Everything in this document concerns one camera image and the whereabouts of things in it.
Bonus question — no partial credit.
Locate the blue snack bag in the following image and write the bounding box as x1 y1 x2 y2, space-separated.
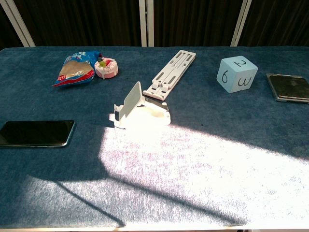
52 50 102 88

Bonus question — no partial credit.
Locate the white frame post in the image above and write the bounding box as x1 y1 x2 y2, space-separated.
139 0 155 47
230 0 252 47
0 0 36 47

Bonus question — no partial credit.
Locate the dark square tablet case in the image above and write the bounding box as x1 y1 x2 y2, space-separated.
266 73 309 104

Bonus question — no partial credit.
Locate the dark curtain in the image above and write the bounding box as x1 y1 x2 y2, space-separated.
0 0 309 49

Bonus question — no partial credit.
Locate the pink toy cake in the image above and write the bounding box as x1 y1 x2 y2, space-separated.
94 57 119 80

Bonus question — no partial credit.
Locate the light blue numbered cube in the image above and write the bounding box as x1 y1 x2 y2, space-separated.
216 57 259 94

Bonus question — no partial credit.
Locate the white phone stand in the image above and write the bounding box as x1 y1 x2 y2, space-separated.
108 81 171 129

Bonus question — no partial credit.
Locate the white folding bracket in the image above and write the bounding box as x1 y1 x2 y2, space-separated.
142 50 197 101

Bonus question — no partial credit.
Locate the black smartphone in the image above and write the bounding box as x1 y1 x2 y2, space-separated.
0 120 76 148

